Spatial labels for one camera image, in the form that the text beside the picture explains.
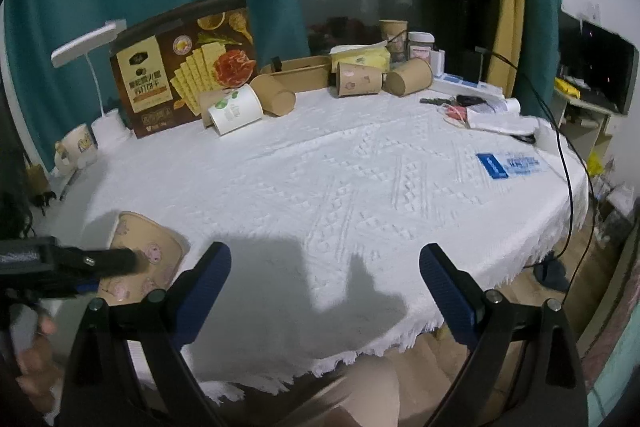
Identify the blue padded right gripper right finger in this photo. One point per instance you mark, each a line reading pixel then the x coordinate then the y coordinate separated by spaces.
pixel 457 296

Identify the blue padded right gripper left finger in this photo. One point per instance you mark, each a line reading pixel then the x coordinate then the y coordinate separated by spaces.
pixel 193 294

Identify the brown patterned paper cup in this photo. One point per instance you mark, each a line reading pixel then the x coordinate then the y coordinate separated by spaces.
pixel 160 251

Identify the person's left hand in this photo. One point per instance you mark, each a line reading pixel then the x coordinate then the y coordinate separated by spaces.
pixel 39 372

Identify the white cartoon mug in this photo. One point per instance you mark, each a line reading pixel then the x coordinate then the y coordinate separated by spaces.
pixel 76 150

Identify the blue white card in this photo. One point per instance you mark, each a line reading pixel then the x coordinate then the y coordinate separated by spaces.
pixel 505 166

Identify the white textured tablecloth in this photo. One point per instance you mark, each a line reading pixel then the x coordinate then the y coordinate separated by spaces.
pixel 325 212

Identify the white papers pile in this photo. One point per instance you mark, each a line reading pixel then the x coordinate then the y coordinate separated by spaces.
pixel 501 116

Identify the black keys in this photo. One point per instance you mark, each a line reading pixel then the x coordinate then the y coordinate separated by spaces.
pixel 458 100

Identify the white green paper cup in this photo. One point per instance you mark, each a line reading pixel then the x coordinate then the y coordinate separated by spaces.
pixel 236 109

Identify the brown paper cup behind white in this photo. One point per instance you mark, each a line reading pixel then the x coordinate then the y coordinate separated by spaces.
pixel 207 100

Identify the white side desk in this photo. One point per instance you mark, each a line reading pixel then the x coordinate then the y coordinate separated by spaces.
pixel 587 126

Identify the white power strip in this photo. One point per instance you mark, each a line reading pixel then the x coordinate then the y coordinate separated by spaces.
pixel 454 85

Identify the teal curtain right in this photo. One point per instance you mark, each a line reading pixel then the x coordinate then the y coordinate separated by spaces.
pixel 539 56

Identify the plain brown paper cup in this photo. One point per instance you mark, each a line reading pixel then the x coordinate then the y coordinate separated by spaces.
pixel 276 100

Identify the brown paper cup right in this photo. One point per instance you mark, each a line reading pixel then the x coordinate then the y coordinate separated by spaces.
pixel 410 77

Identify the brown cracker box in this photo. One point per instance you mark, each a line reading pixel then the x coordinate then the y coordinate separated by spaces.
pixel 163 65

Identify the patterned paper cup near tray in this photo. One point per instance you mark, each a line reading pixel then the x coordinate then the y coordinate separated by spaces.
pixel 353 79

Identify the yellow tissue pack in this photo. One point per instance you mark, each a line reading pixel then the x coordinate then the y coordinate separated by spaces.
pixel 370 55

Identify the white lidded jar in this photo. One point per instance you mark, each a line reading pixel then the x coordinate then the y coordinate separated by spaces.
pixel 420 45

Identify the brown rectangular paper tray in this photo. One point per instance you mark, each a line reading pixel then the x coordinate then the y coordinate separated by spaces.
pixel 301 74

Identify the black monitor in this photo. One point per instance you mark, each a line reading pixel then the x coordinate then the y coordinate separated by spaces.
pixel 601 65

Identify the upright brown paper cup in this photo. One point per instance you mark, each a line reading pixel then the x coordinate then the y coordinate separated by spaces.
pixel 395 33

